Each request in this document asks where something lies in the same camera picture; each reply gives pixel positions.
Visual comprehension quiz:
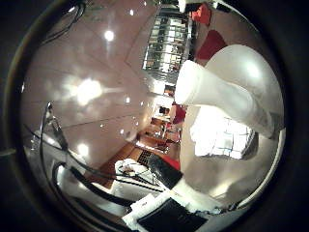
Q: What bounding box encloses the white spray bottle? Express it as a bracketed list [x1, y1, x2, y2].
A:
[174, 59, 285, 140]

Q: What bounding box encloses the white checked cloth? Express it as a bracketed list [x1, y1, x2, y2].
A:
[188, 107, 257, 160]

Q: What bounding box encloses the wooden panel with black grille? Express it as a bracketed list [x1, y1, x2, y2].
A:
[96, 141, 162, 185]

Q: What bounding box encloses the red chair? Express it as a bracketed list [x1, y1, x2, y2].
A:
[172, 102, 188, 126]
[195, 29, 228, 62]

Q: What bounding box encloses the metal display shelf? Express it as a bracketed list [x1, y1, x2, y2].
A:
[142, 14, 191, 84]

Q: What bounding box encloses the orange red seat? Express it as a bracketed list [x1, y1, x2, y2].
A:
[191, 3, 212, 26]

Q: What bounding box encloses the thick black cable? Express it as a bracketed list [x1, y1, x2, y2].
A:
[52, 162, 136, 207]

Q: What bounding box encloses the thin black cable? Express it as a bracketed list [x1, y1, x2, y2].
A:
[42, 0, 87, 46]
[40, 101, 163, 194]

